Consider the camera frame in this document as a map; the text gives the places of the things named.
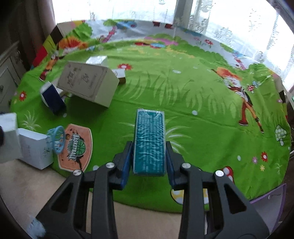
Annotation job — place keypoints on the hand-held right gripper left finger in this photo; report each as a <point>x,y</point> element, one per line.
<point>127,170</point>

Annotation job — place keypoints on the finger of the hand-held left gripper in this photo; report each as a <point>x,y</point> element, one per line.
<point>1,136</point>

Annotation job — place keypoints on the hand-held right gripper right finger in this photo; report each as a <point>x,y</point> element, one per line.
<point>171,174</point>

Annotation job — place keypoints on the teal box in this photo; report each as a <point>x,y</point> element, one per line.
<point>149,142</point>

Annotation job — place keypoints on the white box with curly logo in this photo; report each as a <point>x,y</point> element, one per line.
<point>35,149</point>

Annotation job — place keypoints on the toy basketball hoop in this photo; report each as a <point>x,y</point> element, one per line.
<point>75,149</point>

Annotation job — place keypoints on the navy blue box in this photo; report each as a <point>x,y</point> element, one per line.
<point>54,100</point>

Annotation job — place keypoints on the small white box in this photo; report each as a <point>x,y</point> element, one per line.
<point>120,75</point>

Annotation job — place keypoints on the cream box with drawing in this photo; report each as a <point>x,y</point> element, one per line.
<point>87,82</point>

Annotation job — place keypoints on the purple cardboard box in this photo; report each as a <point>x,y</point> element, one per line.
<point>268,206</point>

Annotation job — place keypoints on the grey-white small box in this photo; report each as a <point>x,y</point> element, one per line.
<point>96,61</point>

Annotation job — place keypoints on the white ornate dresser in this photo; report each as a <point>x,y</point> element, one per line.
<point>8,78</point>

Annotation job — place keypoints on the green cartoon printed blanket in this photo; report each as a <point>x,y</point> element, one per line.
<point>195,115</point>

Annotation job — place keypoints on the plain brown curtain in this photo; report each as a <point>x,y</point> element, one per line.
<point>32,23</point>

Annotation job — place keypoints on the white lace curtain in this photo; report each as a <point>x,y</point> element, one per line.
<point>241,27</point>

